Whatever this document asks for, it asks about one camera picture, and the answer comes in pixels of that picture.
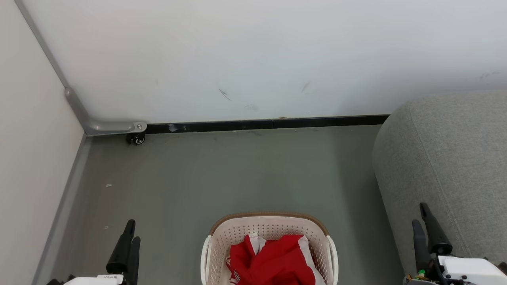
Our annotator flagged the grey wall skirting strip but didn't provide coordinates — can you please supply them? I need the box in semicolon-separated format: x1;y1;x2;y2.
32;133;92;285

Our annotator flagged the grey metal frame bar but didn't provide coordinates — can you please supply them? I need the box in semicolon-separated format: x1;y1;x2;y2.
14;0;148;136

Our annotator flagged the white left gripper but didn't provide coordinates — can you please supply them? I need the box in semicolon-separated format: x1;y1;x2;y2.
63;220;141;285

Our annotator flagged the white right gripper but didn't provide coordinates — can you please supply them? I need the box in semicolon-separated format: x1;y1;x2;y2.
412;203;507;285

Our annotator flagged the black baseboard strip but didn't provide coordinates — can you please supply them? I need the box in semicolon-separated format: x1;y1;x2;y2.
146;115;391;134

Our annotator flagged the red jersey with number print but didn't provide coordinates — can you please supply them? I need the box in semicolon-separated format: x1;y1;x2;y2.
227;234;317;285

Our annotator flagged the white perforated plastic laundry basket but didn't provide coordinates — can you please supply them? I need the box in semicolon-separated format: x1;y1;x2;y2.
201;211;339;285

